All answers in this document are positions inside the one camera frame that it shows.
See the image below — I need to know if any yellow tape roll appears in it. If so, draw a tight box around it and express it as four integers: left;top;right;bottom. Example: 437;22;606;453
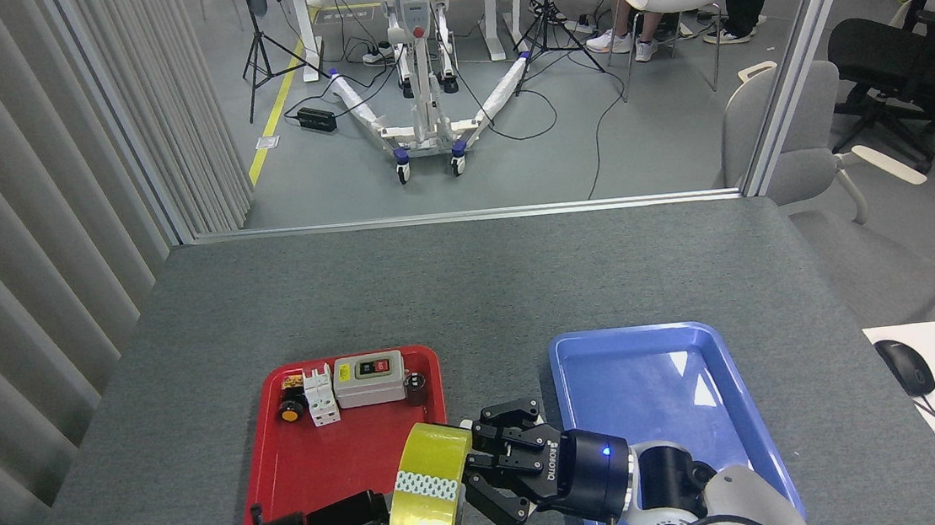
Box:
378;419;481;525

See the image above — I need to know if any red plastic tray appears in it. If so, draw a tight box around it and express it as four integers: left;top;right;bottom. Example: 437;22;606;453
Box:
227;341;462;525

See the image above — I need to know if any orange and black push button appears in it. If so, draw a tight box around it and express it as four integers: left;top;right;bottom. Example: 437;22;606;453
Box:
277;395;310;426

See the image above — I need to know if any white circuit breaker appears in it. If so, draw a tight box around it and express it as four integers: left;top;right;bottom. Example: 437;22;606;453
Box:
301;363;343;429

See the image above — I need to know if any blue plastic tray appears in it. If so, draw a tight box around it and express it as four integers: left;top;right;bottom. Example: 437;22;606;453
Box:
546;313;806;525

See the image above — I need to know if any black power adapter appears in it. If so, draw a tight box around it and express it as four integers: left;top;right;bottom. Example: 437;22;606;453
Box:
296;103;339;137

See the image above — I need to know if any black computer mouse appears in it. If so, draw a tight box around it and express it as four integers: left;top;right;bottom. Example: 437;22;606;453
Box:
875;335;935;399

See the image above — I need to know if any white wheeled stand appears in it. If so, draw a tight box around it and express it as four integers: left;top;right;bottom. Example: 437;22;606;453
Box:
320;0;543;192

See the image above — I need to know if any grey padded chair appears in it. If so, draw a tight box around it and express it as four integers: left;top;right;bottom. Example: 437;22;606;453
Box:
703;47;935;340

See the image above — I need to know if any black tripod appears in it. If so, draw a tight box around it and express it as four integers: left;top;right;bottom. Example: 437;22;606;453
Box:
508;0;607;97
235;0;333;124

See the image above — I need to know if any dark-topped desk with white legs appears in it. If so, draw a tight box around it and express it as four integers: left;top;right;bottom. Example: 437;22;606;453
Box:
245;0;578;88

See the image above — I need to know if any black office chair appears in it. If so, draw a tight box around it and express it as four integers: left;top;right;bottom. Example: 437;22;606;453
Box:
821;0;935;182

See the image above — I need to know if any small dark knob switch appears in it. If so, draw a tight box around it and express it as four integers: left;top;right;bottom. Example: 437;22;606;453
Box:
404;372;432;408

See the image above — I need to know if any grey push button switch box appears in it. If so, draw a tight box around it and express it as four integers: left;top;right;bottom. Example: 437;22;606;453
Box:
330;349;411;410

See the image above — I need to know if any silver frame rail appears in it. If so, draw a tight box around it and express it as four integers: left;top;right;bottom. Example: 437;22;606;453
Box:
192;185;744;247

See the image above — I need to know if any black floor cable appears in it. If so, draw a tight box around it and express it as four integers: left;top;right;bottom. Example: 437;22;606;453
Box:
577;71;640;201

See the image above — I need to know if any silver frame post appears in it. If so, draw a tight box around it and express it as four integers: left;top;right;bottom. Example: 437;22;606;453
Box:
726;0;884;199

